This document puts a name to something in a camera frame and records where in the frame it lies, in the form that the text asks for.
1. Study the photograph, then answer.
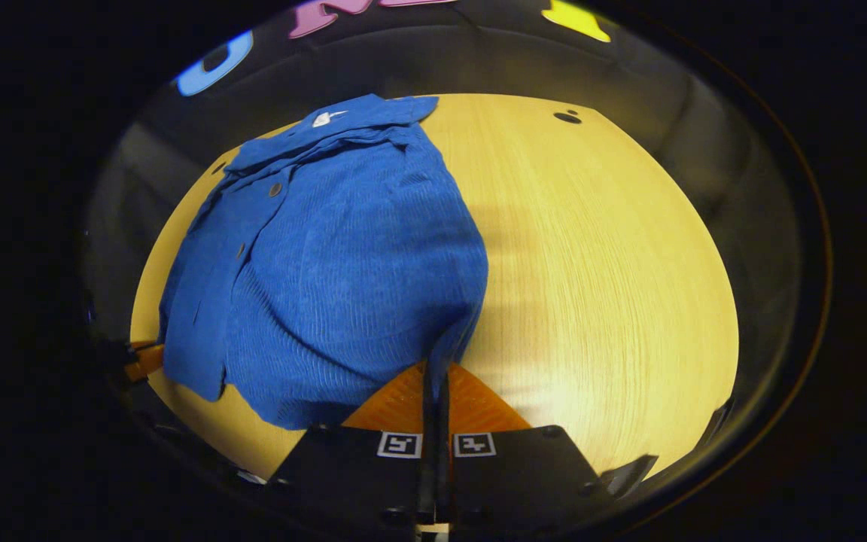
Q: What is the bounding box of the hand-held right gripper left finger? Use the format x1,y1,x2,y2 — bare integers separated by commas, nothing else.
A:
266,361,439,542

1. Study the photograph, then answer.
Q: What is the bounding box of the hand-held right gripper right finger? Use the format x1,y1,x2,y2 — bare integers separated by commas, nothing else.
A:
433,361,609,541

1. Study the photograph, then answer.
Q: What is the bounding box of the blue corduroy shirt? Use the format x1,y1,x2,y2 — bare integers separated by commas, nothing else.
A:
157,93,490,431

